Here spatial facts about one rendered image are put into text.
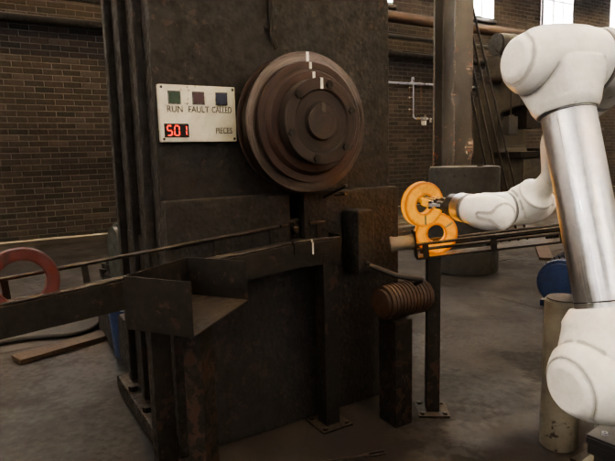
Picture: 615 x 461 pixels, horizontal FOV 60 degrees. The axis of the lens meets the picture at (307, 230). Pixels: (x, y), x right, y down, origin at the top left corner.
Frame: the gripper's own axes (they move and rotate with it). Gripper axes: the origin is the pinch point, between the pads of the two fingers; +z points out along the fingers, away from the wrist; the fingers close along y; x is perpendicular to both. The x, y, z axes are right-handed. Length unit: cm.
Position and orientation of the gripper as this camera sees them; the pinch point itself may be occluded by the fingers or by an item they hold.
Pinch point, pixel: (422, 198)
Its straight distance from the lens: 191.0
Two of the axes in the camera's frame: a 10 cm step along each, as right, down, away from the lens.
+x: -0.1, -9.8, -1.8
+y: 9.3, -0.8, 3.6
